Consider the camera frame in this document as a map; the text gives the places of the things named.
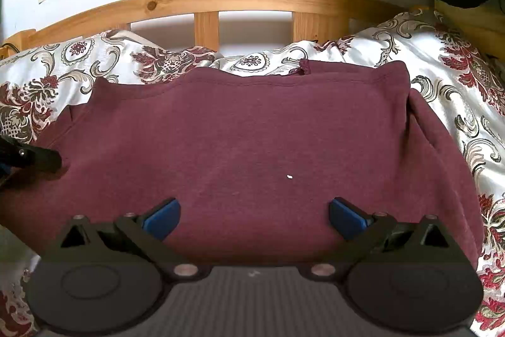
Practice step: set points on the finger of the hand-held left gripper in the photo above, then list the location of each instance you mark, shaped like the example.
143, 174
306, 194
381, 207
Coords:
35, 157

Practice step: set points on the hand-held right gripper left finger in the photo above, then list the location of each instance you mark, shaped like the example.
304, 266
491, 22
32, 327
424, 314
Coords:
162, 219

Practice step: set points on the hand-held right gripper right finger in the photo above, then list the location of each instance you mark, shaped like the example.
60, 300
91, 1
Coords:
347, 218

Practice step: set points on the maroon long-sleeved shirt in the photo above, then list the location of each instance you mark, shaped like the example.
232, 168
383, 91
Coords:
252, 147

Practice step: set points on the floral satin bedspread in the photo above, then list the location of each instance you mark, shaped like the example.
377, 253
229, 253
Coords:
453, 56

